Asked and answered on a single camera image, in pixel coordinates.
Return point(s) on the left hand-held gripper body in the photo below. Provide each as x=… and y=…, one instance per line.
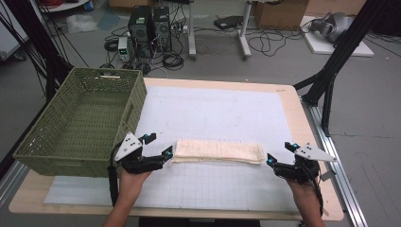
x=138, y=162

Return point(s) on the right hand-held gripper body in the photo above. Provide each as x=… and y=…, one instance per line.
x=299, y=171

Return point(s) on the beige towel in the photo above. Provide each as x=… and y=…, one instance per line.
x=217, y=151

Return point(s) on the green woven plastic basket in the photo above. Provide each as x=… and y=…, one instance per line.
x=85, y=119

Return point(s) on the person's right hand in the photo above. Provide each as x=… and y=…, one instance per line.
x=304, y=192

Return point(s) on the person's left hand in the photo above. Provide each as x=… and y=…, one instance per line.
x=130, y=184

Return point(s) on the white grid mat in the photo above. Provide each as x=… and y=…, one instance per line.
x=214, y=116

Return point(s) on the grey bench power supply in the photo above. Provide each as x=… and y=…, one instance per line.
x=123, y=48

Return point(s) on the white floor board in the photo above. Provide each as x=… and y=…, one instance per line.
x=334, y=48

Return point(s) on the slim black computer tower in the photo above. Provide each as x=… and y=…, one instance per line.
x=162, y=30

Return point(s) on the large black computer tower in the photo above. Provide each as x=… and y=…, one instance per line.
x=140, y=28

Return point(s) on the white power strip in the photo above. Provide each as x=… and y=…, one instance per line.
x=179, y=29

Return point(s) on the white desk leg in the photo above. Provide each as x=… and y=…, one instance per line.
x=192, y=31
x=244, y=31

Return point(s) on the grey robot part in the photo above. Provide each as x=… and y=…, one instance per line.
x=334, y=25

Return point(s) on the large cardboard box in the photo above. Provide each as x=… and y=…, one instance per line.
x=280, y=14

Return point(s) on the clear plastic bag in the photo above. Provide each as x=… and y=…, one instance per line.
x=81, y=23

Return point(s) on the black flat device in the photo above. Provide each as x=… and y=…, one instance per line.
x=227, y=22

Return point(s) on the white cabinet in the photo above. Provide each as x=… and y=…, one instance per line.
x=9, y=34

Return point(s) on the aluminium rail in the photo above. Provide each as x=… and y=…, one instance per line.
x=340, y=164

